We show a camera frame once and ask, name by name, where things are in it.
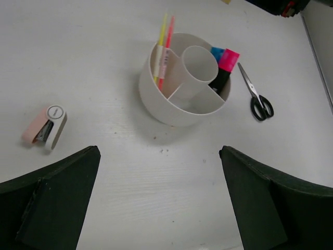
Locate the black handled scissors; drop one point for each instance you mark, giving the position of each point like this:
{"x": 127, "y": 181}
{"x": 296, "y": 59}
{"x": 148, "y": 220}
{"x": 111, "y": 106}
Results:
{"x": 260, "y": 106}

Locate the pink black highlighter marker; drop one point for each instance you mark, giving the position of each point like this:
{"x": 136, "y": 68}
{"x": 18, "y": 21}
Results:
{"x": 225, "y": 67}

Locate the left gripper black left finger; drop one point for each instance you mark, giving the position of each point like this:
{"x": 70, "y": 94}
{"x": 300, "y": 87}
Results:
{"x": 46, "y": 208}

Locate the pink thin highlighter pen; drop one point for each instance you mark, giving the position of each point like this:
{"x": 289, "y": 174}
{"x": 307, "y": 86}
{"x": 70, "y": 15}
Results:
{"x": 165, "y": 55}

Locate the white round divided container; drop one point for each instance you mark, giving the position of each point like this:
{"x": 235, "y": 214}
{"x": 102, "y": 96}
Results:
{"x": 185, "y": 96}

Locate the aluminium rail on right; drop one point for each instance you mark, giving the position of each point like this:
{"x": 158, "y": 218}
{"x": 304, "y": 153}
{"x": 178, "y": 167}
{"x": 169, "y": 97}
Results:
{"x": 319, "y": 68}

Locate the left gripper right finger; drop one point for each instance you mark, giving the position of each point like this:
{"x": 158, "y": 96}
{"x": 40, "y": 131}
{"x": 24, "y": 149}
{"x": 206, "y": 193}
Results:
{"x": 273, "y": 209}

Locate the tan eraser block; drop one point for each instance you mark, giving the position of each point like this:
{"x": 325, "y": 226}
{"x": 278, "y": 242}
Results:
{"x": 226, "y": 1}

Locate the blue black highlighter marker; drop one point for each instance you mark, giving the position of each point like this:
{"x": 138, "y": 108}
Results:
{"x": 217, "y": 53}

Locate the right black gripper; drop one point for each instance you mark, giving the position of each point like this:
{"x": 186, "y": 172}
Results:
{"x": 284, "y": 8}

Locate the yellow thin highlighter pen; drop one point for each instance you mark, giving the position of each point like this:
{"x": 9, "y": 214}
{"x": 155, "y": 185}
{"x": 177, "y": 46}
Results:
{"x": 159, "y": 49}

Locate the pink white mini stapler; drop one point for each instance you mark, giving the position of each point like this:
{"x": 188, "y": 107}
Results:
{"x": 46, "y": 127}

